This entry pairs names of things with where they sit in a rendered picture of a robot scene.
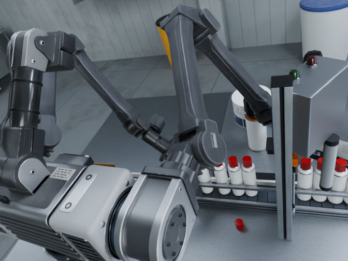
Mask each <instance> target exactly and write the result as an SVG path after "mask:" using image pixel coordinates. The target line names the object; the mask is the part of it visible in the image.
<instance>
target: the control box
mask: <svg viewBox="0 0 348 261"><path fill-rule="evenodd" d="M315 56H316V58H317V66H316V67H312V68H309V67H306V62H304V63H303V64H302V65H300V66H299V67H298V68H297V70H298V71H299V75H300V80H299V81H295V82H293V152H294V153H296V154H298V155H300V156H302V157H305V158H309V157H310V156H311V155H312V154H313V153H314V152H315V151H316V150H317V149H318V148H319V147H320V146H321V145H322V144H323V143H324V142H325V141H326V140H327V139H328V138H329V137H330V136H331V135H332V134H333V133H334V132H335V131H336V130H337V129H338V128H339V127H340V126H341V125H342V124H343V120H344V113H345V107H346V100H347V94H348V61H344V60H339V59H333V58H329V57H323V56H317V55H315Z"/></svg>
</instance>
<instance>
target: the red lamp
mask: <svg viewBox="0 0 348 261"><path fill-rule="evenodd" d="M316 66H317V58H316V56H313V55H312V56H309V57H308V58H307V62H306V67H309V68H312V67H316Z"/></svg>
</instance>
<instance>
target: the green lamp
mask: <svg viewBox="0 0 348 261"><path fill-rule="evenodd" d="M289 75H293V82H295V81H299V80H300V75H299V71H298V70H297V69H292V70H291V71H290V72H289Z"/></svg>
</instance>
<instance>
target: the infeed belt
mask: <svg viewBox="0 0 348 261"><path fill-rule="evenodd" d="M259 187H274V188H276V186H271V185H259ZM195 196H198V197H210V198H221V199H233V200H245V201H256V202H268V203H274V204H276V203H277V196H276V192H262V191H258V194H257V195H256V196H255V197H249V196H247V195H246V193H244V195H242V196H239V197H238V196H235V195H234V194H233V191H232V189H231V191H230V193H229V194H227V195H222V194H220V192H219V189H218V188H213V192H212V193H210V194H205V193H203V192H202V189H201V187H198V189H197V192H196V194H195ZM295 205H298V206H309V207H321V208H333V209H344V210H348V205H347V204H346V203H345V202H344V201H343V202H342V203H341V204H338V205H335V204H332V203H330V202H329V201H328V199H326V201H324V202H316V201H315V200H313V199H312V196H311V199H310V200H309V201H301V200H299V199H298V198H297V194H295Z"/></svg>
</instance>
